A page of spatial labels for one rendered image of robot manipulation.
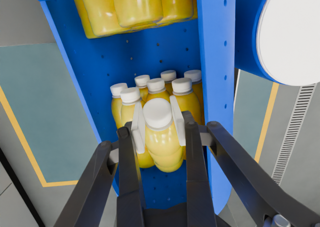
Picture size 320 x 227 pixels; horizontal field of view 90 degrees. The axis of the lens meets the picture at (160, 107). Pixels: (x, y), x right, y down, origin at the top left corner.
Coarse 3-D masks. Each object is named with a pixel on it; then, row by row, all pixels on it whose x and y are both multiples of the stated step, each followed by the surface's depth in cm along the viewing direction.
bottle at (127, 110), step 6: (126, 102) 31; (132, 102) 31; (144, 102) 33; (126, 108) 31; (132, 108) 31; (120, 114) 33; (126, 114) 31; (132, 114) 31; (126, 120) 31; (138, 156) 35; (144, 156) 35; (150, 156) 35; (144, 162) 35; (150, 162) 36
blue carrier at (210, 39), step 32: (64, 0) 28; (224, 0) 18; (64, 32) 27; (160, 32) 40; (192, 32) 36; (224, 32) 19; (96, 64) 35; (128, 64) 42; (160, 64) 43; (192, 64) 40; (224, 64) 20; (96, 96) 35; (224, 96) 22; (96, 128) 32; (160, 192) 36; (224, 192) 30
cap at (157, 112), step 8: (152, 104) 22; (160, 104) 21; (168, 104) 21; (144, 112) 21; (152, 112) 21; (160, 112) 21; (168, 112) 20; (152, 120) 20; (160, 120) 20; (168, 120) 21
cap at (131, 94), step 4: (128, 88) 33; (132, 88) 33; (136, 88) 32; (120, 92) 31; (124, 92) 31; (128, 92) 30; (132, 92) 30; (136, 92) 31; (120, 96) 32; (124, 96) 30; (128, 96) 30; (132, 96) 30; (136, 96) 31; (124, 100) 31; (128, 100) 31; (132, 100) 31
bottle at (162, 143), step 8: (152, 128) 22; (160, 128) 21; (168, 128) 22; (152, 136) 22; (160, 136) 22; (168, 136) 22; (176, 136) 23; (152, 144) 23; (160, 144) 23; (168, 144) 23; (176, 144) 24; (152, 152) 25; (160, 152) 24; (168, 152) 24; (176, 152) 26; (160, 160) 27; (168, 160) 27; (176, 160) 29; (160, 168) 32; (168, 168) 31; (176, 168) 32
